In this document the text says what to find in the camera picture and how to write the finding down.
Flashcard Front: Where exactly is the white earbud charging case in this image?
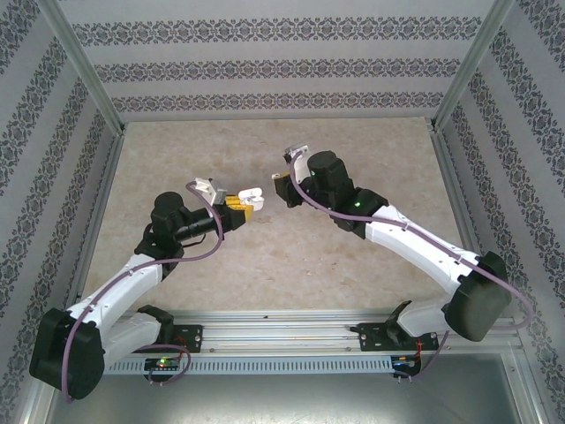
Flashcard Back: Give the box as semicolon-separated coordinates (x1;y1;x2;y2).
237;186;267;212

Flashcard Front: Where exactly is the grey metal panel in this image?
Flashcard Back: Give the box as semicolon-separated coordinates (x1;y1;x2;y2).
43;352;538;424

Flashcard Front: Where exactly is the aluminium side rail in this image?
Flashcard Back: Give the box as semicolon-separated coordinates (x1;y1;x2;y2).
431;126;560;424
19;132;127;424

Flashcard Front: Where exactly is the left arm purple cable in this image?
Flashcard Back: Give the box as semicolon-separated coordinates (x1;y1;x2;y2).
63;180;226;404

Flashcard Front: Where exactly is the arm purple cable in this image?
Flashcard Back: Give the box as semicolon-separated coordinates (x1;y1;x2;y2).
289;149;534;384
63;180;226;404

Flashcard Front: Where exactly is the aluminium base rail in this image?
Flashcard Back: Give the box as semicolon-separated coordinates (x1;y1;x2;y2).
109;308;520;355

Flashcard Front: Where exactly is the left black mount plate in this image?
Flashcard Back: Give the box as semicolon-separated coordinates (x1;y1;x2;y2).
169;324;205;354

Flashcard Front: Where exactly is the black mount plate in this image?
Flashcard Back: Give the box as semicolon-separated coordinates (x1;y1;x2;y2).
169;324;205;354
358;322;439;353

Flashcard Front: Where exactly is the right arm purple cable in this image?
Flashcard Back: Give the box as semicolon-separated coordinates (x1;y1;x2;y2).
289;149;534;384

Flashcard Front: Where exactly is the slotted grey cable duct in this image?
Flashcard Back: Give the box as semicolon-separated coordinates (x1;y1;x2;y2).
103;355;396;376

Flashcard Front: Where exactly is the aluminium frame post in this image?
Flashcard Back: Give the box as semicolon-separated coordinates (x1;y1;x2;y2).
432;0;517;132
37;0;127;136

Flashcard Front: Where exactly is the right black mount plate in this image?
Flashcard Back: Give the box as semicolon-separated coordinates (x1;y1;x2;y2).
358;322;439;353

